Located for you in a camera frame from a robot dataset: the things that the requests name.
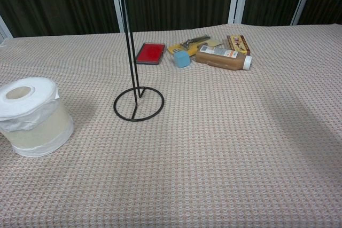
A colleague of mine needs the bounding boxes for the brown liquid plastic bottle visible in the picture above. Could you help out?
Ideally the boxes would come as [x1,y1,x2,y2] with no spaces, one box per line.
[195,45,253,72]

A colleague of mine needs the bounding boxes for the white paper towel roll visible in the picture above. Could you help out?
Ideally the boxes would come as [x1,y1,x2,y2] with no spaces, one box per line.
[0,76,74,158]

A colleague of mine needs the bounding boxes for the pink waffle weave tablecloth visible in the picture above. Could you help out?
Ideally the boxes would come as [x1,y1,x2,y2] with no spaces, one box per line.
[0,23,342,228]

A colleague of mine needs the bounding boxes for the small blue cube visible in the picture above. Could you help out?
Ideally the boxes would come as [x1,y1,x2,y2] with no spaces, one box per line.
[173,50,191,69]

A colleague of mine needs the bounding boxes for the beige sticky note pad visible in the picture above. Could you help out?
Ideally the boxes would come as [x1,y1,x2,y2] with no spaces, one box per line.
[207,38,224,49]

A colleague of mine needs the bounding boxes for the red and gold box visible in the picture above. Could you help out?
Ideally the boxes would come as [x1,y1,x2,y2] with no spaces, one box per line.
[226,35,252,56]

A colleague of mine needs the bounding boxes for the black metal wire holder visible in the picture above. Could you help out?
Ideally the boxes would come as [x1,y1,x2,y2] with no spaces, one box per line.
[113,0,165,122]

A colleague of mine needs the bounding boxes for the yellow card package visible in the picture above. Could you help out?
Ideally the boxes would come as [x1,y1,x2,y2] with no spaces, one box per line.
[167,43,201,57]

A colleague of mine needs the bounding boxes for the silver metal tool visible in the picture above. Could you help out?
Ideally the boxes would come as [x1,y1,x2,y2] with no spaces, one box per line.
[179,34,211,49]

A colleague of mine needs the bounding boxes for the red ink stamp pad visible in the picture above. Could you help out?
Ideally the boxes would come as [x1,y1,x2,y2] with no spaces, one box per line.
[135,42,167,66]

